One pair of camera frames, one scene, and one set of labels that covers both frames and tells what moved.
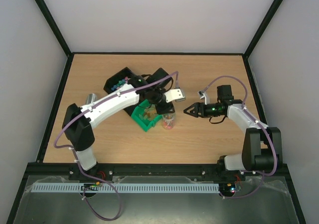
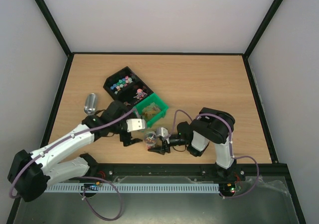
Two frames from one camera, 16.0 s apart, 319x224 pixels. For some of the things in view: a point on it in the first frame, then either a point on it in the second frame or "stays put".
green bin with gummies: (145, 115) stays put
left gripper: (166, 109) → (124, 139)
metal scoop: (91, 98) stays put
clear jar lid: (169, 116) → (150, 138)
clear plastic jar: (168, 120) → (150, 140)
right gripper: (199, 109) → (165, 144)
